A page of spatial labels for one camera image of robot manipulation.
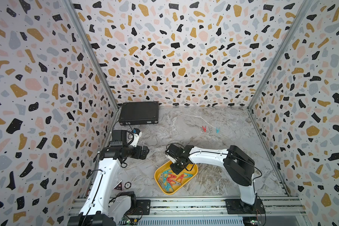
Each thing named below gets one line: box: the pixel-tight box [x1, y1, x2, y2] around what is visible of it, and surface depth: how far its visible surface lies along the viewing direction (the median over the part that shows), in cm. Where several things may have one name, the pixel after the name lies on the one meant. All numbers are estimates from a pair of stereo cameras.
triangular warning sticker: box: [111, 179, 124, 192], surface depth 82 cm
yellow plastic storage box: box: [153, 160, 199, 195], surface depth 84 cm
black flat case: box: [118, 101, 159, 126], surface depth 119 cm
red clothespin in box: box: [166, 173, 177, 185], surface depth 85 cm
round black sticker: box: [124, 181, 132, 190], surface depth 83 cm
